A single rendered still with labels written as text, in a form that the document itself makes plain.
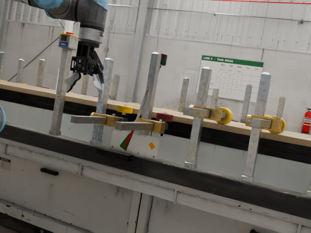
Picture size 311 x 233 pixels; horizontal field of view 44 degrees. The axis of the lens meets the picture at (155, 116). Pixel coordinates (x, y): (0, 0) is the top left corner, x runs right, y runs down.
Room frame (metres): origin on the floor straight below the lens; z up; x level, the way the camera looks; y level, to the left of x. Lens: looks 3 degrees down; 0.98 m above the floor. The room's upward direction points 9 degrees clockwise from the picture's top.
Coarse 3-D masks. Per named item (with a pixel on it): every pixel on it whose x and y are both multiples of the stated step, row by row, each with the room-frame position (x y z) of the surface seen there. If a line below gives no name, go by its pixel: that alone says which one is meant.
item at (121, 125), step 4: (116, 124) 1.47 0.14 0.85; (120, 124) 1.47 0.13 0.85; (124, 124) 1.48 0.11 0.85; (128, 124) 1.50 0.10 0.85; (132, 124) 1.54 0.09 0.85; (136, 124) 1.56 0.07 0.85; (140, 124) 1.60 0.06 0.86; (144, 124) 1.63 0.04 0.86; (148, 124) 1.66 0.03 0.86; (152, 124) 1.70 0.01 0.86; (116, 128) 1.47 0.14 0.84; (120, 128) 1.47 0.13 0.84; (124, 128) 1.48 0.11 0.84; (128, 128) 1.51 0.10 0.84; (132, 128) 1.54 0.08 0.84; (136, 128) 1.57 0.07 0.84; (140, 128) 1.60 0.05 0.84; (144, 128) 1.64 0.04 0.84; (148, 128) 1.67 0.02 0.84; (152, 128) 1.71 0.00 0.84
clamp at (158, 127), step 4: (140, 120) 1.74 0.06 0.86; (144, 120) 1.73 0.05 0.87; (148, 120) 1.73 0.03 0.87; (152, 120) 1.74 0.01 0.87; (156, 124) 1.71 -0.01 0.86; (160, 124) 1.70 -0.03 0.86; (164, 124) 1.73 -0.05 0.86; (156, 128) 1.71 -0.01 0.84; (160, 128) 1.70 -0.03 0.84; (164, 128) 1.74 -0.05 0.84; (156, 132) 1.71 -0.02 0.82; (160, 132) 1.70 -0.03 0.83
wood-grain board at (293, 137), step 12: (0, 84) 2.43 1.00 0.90; (12, 84) 2.77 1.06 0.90; (48, 96) 2.26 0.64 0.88; (72, 96) 2.30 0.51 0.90; (84, 96) 2.69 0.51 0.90; (108, 108) 2.08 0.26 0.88; (156, 108) 2.62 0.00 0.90; (180, 120) 1.90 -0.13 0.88; (192, 120) 1.87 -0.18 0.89; (204, 120) 1.93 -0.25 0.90; (240, 132) 1.77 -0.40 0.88; (264, 132) 1.72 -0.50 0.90; (288, 132) 2.15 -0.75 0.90; (300, 144) 1.66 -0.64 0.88
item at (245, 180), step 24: (48, 144) 1.94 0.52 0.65; (72, 144) 1.88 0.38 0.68; (96, 144) 1.84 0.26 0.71; (120, 168) 1.75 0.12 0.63; (144, 168) 1.70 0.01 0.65; (168, 168) 1.65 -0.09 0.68; (192, 168) 1.63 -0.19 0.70; (216, 192) 1.56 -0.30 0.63; (240, 192) 1.51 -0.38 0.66; (264, 192) 1.48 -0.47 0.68; (288, 192) 1.45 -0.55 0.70
